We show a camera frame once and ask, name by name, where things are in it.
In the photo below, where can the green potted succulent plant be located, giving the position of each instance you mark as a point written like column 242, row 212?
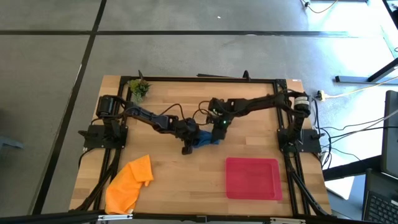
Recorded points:
column 139, row 88

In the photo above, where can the blue microfiber towel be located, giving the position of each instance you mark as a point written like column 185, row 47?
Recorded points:
column 203, row 139

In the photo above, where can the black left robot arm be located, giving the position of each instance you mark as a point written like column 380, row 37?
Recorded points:
column 149, row 119

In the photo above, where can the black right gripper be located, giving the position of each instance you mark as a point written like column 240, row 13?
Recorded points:
column 220, row 132

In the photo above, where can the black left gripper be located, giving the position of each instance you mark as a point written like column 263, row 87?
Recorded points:
column 188, row 130

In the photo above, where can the silver metal bracket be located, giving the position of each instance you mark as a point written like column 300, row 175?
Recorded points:
column 287, row 221
column 115, row 217

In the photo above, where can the black laptop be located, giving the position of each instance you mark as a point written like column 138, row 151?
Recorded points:
column 382, row 205

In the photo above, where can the white paper sheet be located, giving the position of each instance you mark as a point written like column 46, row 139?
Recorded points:
column 340, row 186

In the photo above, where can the pink plastic basket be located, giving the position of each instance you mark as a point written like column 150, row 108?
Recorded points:
column 253, row 179

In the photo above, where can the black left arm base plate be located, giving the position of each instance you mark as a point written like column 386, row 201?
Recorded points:
column 93, row 140

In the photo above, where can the yellow white power plug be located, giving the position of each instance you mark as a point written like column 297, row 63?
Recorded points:
column 321, row 95

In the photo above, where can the black rig frame beam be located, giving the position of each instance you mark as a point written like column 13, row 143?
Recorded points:
column 46, row 217

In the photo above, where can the grey desk foot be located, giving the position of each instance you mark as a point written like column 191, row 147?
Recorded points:
column 351, row 79

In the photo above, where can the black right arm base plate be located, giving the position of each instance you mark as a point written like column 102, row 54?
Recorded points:
column 311, row 140

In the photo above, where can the black aluminium table frame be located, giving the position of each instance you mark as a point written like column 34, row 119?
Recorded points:
column 199, row 79

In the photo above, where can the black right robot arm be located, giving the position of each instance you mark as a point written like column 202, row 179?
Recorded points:
column 258, row 104

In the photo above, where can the orange microfiber towel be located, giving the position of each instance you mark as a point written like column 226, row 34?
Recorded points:
column 127, row 186

